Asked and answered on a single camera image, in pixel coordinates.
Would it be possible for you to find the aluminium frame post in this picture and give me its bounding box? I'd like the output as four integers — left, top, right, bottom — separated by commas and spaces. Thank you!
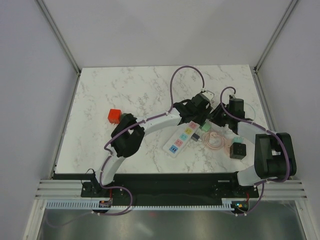
252, 0, 300, 75
34, 0, 82, 76

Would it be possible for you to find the red cube plug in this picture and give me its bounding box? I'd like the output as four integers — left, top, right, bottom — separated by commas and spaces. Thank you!
107, 108, 122, 124

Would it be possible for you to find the right aluminium frame post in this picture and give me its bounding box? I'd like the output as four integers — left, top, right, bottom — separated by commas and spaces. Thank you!
252, 0, 300, 75

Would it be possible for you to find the aluminium front rail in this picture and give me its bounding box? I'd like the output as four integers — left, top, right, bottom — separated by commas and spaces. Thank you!
35, 180, 307, 201

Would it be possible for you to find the white power strip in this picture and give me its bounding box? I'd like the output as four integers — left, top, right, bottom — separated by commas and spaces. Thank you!
162, 121, 200, 158

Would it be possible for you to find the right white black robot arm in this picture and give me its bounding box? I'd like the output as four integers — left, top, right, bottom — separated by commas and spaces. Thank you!
207, 98, 297, 197

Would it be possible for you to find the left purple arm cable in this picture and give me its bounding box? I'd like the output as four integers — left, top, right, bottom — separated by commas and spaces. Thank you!
103, 65, 206, 193

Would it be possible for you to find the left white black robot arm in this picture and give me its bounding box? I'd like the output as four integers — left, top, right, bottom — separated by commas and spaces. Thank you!
92, 91, 215, 197

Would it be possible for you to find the small grey charger plug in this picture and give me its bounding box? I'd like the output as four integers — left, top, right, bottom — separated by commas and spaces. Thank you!
191, 133, 200, 142

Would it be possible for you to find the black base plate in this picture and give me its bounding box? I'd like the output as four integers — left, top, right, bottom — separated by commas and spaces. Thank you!
53, 173, 259, 206

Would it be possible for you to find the black cube adapter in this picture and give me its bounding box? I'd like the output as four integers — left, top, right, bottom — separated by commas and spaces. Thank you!
229, 142, 247, 160

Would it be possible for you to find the dark green cube plug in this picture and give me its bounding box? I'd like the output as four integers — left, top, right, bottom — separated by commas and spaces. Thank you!
119, 113, 127, 121

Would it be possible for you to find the pink coiled cable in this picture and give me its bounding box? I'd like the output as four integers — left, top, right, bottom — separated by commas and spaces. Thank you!
201, 131, 232, 155

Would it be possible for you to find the left aluminium frame post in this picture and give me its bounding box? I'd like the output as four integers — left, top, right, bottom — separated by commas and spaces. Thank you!
34, 0, 82, 76

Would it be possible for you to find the light green cube plug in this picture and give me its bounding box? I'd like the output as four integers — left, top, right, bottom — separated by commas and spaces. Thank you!
200, 122, 212, 133

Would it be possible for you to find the white slotted cable duct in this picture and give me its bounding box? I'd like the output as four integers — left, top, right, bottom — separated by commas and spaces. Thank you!
45, 199, 248, 212

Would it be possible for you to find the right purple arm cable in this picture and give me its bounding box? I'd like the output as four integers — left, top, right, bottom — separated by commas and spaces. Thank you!
219, 86, 293, 181

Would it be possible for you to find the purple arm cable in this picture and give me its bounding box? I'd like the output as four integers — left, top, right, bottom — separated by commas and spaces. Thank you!
103, 65, 206, 193
219, 86, 293, 181

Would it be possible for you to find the teal small plug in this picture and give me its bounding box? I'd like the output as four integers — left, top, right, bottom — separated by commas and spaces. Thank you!
232, 136, 244, 144

